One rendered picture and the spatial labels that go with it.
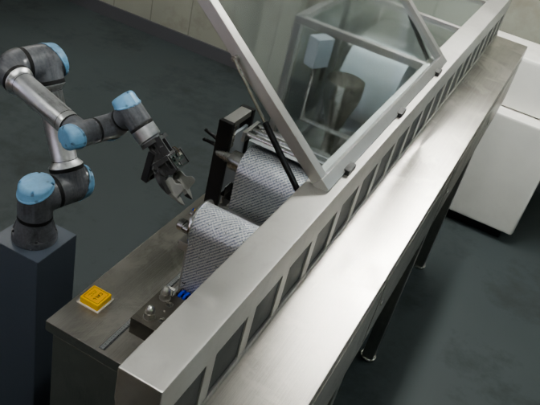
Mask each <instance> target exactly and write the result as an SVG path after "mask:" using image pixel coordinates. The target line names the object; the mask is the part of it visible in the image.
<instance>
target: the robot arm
mask: <svg viewBox="0 0 540 405"><path fill-rule="evenodd" d="M68 69H69V62H68V58H67V56H66V54H65V53H64V51H63V49H62V48H60V46H58V45H57V44H55V43H39V44H35V45H30V46H25V47H15V48H11V49H9V50H7V51H5V52H4V53H3V54H2V55H1V56H0V84H1V85H2V86H3V87H4V88H5V89H6V90H7V91H8V92H9V93H10V94H12V95H17V96H18V97H19V98H20V99H22V100H23V101H24V102H25V103H26V104H27V105H29V106H30V107H31V108H32V109H33V110H34V111H36V112H37V113H38V114H39V115H40V116H41V118H42V122H43V128H44V132H45V135H46V139H47V145H48V149H49V152H50V155H51V165H50V166H49V168H48V169H49V172H50V174H46V173H43V172H41V173H38V172H35V173H31V174H27V175H25V176H24V177H22V178H21V179H20V181H19V182H18V186H17V191H16V197H17V219H16V220H15V222H14V226H13V227H12V229H11V239H12V241H13V243H14V244H15V245H16V246H18V247H20V248H23V249H26V250H32V251H38V250H43V249H46V248H49V247H50V246H52V245H53V244H54V243H55V242H56V240H57V237H58V231H57V228H56V226H55V222H54V219H53V210H56V209H58V208H61V207H65V206H66V205H69V204H72V203H75V202H79V201H81V200H83V199H84V198H87V197H89V196H90V195H91V194H92V192H93V190H94V186H95V180H94V176H93V173H92V171H91V169H90V168H89V167H88V166H86V165H84V163H83V161H82V160H80V159H79V158H78V157H77V154H76V149H83V148H84V147H85V146H89V145H93V144H96V143H99V142H102V141H115V140H116V139H118V138H120V137H122V136H123V135H124V134H125V133H127V132H128V131H130V132H131V134H132V135H133V137H134V139H135V140H136V142H137V143H138V145H141V148H142V149H143V150H144V149H146V148H149V149H150V151H149V152H148V154H147V158H146V160H145V166H144V169H143V172H142V175H141V180H142V181H143V182H145V183H147V182H149V181H150V180H152V179H154V178H156V180H157V183H158V185H159V186H160V187H161V188H162V189H163V190H164V191H165V192H166V193H167V194H168V195H169V196H170V197H171V198H172V199H174V200H175V201H176V202H178V203H180V204H181V205H185V203H184V202H183V200H182V198H181V197H180V194H181V193H182V192H183V193H184V195H185V196H186V197H187V198H189V199H192V193H191V191H190V188H191V186H192V185H193V184H194V182H195V179H194V178H193V177H192V176H186V175H185V174H184V173H183V172H182V171H181V170H180V169H181V168H182V167H183V166H185V165H186V164H187V163H188V162H189V159H188V158H187V156H186V155H185V154H184V152H183V151H182V149H181V147H179V148H177V147H175V146H174V147H175V148H174V149H172V148H173V147H171V146H170V144H169V142H168V141H167V140H166V137H167V136H168V134H167V133H166V132H164V133H163V134H159V133H160V130H159V129H158V127H157V126H156V124H155V123H154V121H153V119H152V118H151V116H150V115H149V114H148V112H147V111H146V109H145V107H144V105H143V104H142V102H141V100H140V99H138V97H137V95H136V94H135V93H134V92H133V91H127V92H124V93H123V94H121V95H119V96H118V97H117V98H116V99H114V100H113V101H112V106H113V108H114V110H112V111H111V112H110V113H107V114H104V115H101V116H98V117H93V118H89V119H86V120H83V119H82V118H81V117H80V116H78V115H77V114H76V113H75V112H73V111H72V110H71V109H70V108H69V107H68V106H67V105H66V104H65V100H64V97H63V90H62V87H63V85H64V84H65V79H64V77H65V76H66V75H67V74H68V72H69V70H68ZM184 156H185V157H184ZM171 175H173V178H171V177H168V176H171Z"/></svg>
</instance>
